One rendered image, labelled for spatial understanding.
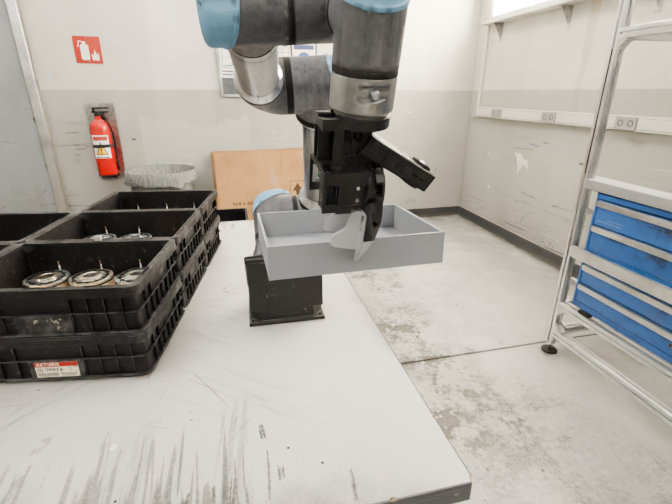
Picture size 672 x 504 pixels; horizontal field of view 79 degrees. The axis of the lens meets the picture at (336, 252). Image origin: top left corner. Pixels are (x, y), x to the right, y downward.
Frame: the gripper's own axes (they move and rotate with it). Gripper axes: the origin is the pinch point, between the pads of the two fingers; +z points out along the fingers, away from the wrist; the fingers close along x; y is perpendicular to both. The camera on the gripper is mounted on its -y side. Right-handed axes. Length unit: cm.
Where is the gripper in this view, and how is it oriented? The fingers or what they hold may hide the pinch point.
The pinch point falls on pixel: (360, 249)
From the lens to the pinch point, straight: 60.3
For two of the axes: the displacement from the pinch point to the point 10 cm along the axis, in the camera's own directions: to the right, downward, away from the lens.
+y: -9.6, 1.1, -2.7
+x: 2.8, 5.6, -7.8
